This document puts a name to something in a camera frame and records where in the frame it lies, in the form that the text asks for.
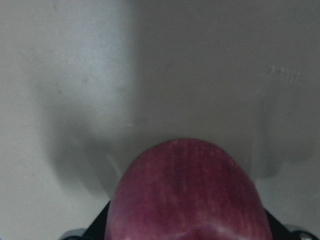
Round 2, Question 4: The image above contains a red apple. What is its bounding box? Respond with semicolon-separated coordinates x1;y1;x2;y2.
104;139;273;240

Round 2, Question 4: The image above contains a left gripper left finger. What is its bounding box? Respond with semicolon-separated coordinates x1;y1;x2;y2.
82;201;111;240

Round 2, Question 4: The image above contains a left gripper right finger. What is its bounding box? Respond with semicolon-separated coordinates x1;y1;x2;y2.
264;209;288;240

